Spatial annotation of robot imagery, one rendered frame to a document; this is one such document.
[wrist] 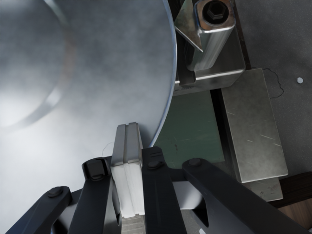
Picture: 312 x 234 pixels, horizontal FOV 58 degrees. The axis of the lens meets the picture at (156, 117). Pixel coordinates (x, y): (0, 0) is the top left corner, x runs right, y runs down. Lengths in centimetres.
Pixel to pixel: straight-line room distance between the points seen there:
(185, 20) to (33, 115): 14
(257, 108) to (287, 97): 75
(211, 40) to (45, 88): 14
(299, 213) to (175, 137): 43
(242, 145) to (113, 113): 20
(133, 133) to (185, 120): 19
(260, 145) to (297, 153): 74
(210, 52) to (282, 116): 85
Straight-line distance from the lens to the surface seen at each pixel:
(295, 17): 126
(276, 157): 38
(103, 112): 22
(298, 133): 112
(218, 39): 24
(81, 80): 23
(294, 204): 71
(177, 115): 35
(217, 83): 34
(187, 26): 23
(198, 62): 28
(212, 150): 35
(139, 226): 85
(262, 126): 38
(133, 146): 15
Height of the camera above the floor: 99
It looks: 80 degrees down
